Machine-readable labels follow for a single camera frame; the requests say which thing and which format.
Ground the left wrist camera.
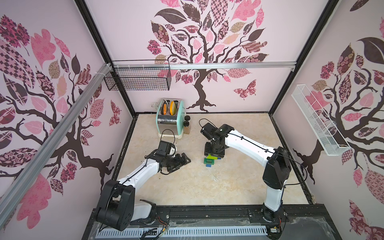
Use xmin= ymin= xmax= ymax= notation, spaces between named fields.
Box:
xmin=156 ymin=141 xmax=177 ymax=157

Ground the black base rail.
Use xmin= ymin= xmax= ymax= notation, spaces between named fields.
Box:
xmin=95 ymin=202 xmax=330 ymax=231

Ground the aluminium rail left wall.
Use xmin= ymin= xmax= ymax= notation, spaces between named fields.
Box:
xmin=1 ymin=63 xmax=112 ymax=228

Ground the lime green long lego brick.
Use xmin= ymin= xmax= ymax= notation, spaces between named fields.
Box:
xmin=206 ymin=155 xmax=218 ymax=160

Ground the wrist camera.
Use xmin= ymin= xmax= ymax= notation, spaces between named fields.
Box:
xmin=156 ymin=141 xmax=177 ymax=157
xmin=201 ymin=123 xmax=218 ymax=141

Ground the mint green toaster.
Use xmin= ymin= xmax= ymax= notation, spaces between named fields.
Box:
xmin=156 ymin=99 xmax=186 ymax=139

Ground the black wire basket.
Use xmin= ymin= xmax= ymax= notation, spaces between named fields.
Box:
xmin=104 ymin=60 xmax=172 ymax=91

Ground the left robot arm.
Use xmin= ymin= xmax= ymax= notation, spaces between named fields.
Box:
xmin=96 ymin=150 xmax=191 ymax=231

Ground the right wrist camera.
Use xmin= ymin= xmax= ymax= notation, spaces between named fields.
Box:
xmin=201 ymin=123 xmax=218 ymax=141

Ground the dark green long lego brick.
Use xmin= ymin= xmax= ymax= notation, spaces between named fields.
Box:
xmin=204 ymin=159 xmax=215 ymax=166

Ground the white cable duct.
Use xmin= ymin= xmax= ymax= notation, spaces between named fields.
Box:
xmin=95 ymin=226 xmax=268 ymax=240

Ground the white wire shelf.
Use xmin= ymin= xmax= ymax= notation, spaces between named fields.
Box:
xmin=292 ymin=84 xmax=352 ymax=156

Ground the aluminium rail wall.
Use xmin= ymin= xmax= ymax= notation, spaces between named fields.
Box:
xmin=1 ymin=63 xmax=112 ymax=228
xmin=114 ymin=61 xmax=297 ymax=70

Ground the aluminium rail back wall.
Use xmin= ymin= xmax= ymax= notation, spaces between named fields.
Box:
xmin=114 ymin=61 xmax=297 ymax=70

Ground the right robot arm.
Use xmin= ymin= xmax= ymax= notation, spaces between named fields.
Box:
xmin=201 ymin=123 xmax=292 ymax=223

